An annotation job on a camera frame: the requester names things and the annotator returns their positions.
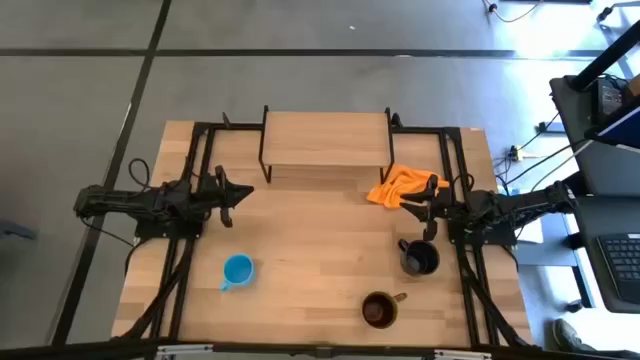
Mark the black desk caster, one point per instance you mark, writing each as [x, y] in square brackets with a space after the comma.
[575, 306]

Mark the black electronics box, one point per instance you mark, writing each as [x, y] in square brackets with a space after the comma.
[607, 97]

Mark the dark grey desk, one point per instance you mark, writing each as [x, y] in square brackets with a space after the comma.
[600, 210]

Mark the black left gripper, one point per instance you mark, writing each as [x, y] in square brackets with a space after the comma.
[220, 195]

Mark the small blue cup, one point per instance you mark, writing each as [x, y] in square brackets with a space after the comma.
[239, 270]

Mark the orange cloth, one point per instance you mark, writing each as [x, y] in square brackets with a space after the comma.
[397, 185]

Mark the person's shoe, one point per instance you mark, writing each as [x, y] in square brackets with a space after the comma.
[567, 335]

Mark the black keyboard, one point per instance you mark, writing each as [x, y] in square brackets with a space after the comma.
[625, 265]

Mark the cardboard box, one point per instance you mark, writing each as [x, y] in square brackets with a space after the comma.
[635, 85]

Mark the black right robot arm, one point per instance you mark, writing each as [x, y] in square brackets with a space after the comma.
[525, 202]

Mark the black mug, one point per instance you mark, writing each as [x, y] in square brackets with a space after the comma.
[420, 259]

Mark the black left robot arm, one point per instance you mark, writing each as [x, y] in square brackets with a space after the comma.
[125, 200]

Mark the black power adapter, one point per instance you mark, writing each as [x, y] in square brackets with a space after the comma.
[542, 126]

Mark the power strip with yellow plug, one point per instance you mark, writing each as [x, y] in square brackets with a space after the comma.
[517, 152]

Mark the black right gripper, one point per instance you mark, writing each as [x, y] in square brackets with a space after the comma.
[442, 206]

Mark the large olive brown mug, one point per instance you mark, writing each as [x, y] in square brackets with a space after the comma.
[380, 310]

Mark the wooden shelf with black legs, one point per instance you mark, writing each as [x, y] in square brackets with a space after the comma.
[325, 140]

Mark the black aluminium rig frame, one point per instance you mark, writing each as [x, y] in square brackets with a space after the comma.
[75, 352]

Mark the black monitor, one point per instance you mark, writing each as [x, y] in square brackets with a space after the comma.
[625, 130]

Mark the white paper sheet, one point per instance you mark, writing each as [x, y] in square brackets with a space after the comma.
[532, 232]

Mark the grey chair base leg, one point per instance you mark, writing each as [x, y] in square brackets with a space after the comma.
[15, 231]

